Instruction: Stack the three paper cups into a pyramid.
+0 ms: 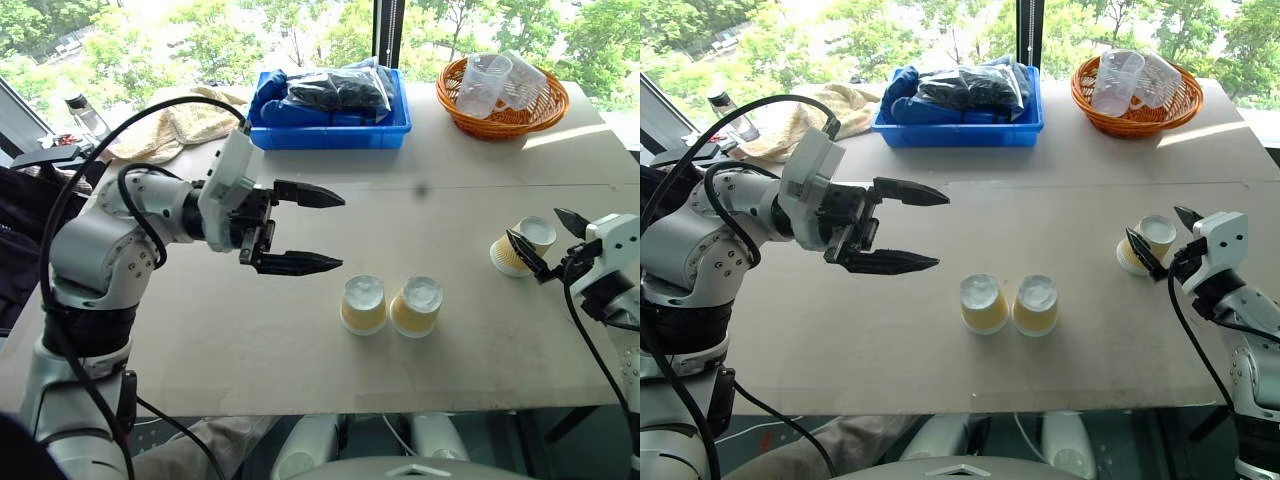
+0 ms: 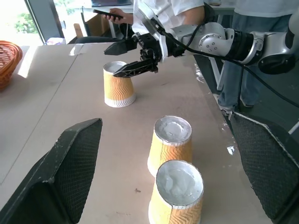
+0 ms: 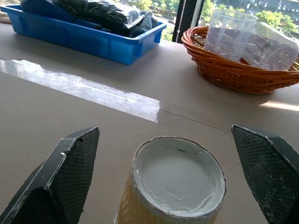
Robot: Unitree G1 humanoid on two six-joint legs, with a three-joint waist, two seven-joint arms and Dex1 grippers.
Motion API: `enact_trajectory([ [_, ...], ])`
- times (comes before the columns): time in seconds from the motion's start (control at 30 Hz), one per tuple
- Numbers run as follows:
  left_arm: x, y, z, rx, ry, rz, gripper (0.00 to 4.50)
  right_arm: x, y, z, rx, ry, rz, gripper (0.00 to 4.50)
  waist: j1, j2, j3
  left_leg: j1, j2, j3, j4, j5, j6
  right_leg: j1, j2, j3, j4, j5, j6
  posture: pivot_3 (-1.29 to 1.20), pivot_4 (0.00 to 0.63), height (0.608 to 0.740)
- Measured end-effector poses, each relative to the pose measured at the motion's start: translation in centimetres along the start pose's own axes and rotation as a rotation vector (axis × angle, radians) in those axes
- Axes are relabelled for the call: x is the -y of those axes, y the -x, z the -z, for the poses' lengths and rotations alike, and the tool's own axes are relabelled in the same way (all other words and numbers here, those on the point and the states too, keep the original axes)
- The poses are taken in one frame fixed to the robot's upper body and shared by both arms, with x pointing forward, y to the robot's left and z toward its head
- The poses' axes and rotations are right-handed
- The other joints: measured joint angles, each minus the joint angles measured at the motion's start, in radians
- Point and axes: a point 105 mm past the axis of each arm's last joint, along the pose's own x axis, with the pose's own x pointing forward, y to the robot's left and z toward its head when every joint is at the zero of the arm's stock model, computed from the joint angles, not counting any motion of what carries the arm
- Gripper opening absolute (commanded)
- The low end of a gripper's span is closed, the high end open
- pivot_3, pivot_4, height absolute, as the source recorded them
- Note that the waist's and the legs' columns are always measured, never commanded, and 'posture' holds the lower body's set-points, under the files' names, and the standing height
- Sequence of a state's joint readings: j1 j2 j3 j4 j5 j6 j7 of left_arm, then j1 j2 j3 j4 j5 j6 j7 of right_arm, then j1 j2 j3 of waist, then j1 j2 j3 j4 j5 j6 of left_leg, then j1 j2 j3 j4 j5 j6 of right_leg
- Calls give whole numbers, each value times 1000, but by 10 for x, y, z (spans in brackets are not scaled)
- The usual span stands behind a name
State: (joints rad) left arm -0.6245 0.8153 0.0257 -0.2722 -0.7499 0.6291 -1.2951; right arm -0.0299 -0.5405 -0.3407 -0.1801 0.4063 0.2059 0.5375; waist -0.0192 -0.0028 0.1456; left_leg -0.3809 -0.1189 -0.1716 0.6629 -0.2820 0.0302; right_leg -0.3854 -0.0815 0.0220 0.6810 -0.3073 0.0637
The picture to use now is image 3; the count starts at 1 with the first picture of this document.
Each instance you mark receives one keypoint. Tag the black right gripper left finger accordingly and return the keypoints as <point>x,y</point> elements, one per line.
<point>58,177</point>

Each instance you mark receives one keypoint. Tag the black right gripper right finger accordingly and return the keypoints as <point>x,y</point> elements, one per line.
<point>264,172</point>

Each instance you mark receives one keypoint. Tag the tan ribbed paper cup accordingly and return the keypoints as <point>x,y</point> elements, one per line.
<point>177,177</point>

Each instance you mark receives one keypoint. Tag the brown wicker basket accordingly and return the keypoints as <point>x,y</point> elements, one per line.
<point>233,74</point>

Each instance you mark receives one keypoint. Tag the clear plastic container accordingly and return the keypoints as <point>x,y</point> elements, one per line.
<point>271,46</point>

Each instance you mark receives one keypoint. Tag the blue plastic bin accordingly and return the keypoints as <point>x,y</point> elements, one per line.
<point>77,37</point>

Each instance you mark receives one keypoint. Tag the clear plastic cup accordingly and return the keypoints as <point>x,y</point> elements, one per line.
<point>227,35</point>

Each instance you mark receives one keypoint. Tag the black item in plastic bag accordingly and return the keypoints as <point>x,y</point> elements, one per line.
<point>98,11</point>

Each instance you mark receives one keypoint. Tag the grey-blue cloth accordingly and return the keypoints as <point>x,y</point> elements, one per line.
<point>146,24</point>

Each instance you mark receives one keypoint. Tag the black window frame post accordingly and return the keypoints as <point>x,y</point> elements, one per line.
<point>185,18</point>

